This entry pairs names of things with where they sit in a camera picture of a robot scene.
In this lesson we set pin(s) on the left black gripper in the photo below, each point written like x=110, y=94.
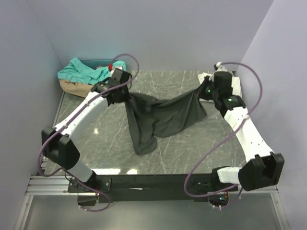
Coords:
x=126, y=97

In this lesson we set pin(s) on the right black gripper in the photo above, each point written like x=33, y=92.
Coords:
x=202, y=95

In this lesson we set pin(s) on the dark grey t shirt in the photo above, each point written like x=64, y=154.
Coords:
x=150, y=118

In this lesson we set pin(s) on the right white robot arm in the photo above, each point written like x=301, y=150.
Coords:
x=263, y=167

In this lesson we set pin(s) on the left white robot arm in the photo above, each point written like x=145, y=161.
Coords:
x=58, y=141

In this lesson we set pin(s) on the folded white t shirt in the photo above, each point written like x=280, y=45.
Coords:
x=235, y=82

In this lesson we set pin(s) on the tan t shirt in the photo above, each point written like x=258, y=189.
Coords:
x=74, y=88

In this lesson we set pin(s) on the teal plastic basket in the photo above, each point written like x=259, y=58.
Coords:
x=96, y=62

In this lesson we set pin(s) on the teal t shirt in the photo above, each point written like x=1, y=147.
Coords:
x=78, y=72

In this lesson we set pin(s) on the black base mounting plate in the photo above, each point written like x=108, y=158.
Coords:
x=159, y=187

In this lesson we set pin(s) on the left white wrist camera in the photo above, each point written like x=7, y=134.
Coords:
x=118, y=74

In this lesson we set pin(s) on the aluminium rail frame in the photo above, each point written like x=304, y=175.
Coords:
x=125, y=163

